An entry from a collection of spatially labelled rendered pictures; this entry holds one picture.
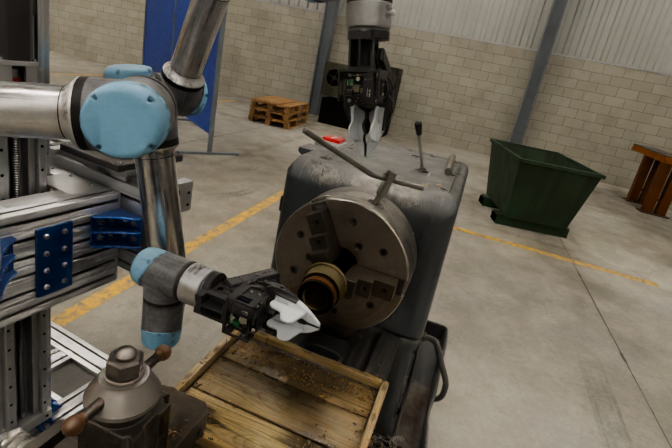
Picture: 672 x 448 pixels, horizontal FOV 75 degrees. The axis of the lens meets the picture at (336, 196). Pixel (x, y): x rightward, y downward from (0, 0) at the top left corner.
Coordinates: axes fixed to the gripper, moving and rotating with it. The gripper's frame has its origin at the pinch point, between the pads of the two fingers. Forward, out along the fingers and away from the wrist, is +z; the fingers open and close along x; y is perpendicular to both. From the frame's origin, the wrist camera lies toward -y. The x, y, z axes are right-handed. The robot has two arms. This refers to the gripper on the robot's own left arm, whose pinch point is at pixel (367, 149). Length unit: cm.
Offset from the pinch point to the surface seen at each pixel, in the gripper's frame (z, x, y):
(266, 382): 47, -16, 10
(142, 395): 22, -11, 46
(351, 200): 12.7, -5.6, -9.7
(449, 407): 142, 16, -117
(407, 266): 25.8, 7.3, -9.8
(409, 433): 86, 8, -31
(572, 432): 152, 74, -135
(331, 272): 24.9, -5.9, 1.2
